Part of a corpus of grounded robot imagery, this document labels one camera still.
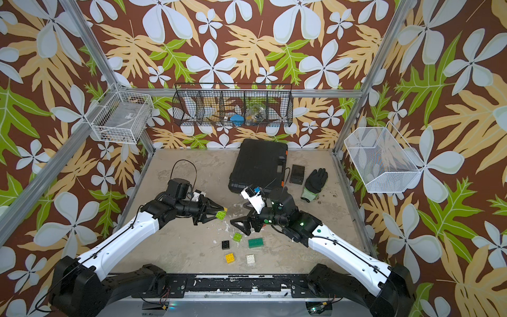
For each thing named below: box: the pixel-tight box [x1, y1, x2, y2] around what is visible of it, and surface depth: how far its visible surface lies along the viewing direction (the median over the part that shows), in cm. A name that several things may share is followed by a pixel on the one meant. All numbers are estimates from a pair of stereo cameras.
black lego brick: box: [221, 240, 230, 251], surface depth 85 cm
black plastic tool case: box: [227, 138, 289, 194], surface depth 109 cm
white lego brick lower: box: [246, 254, 255, 265], surface depth 82 cm
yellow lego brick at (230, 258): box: [225, 252, 236, 264], surface depth 82 cm
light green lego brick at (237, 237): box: [232, 232, 243, 243], surface depth 88 cm
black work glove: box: [300, 167, 329, 203], surface depth 107 cm
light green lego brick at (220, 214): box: [215, 210, 227, 221], surface depth 75 cm
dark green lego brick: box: [248, 237, 264, 249], surface depth 86 cm
